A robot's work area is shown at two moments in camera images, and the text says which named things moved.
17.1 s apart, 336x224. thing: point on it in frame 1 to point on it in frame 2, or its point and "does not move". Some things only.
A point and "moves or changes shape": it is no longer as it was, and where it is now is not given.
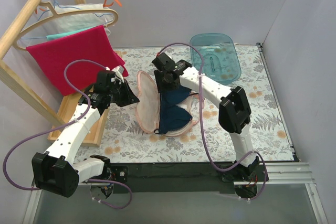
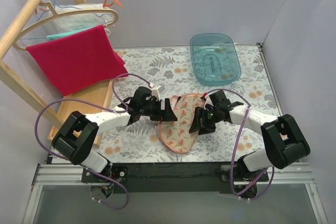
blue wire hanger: (59, 6) does not move
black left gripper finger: (126, 95) to (168, 108)
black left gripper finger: (123, 98) to (167, 115)
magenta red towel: (92, 43) does not move
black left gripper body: (123, 93) to (159, 110)
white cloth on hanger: (70, 23) does not move
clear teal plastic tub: (221, 61) does not move
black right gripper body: (163, 85) to (205, 117)
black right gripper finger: (158, 75) to (196, 125)
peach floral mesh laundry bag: (147, 107) moves or changes shape
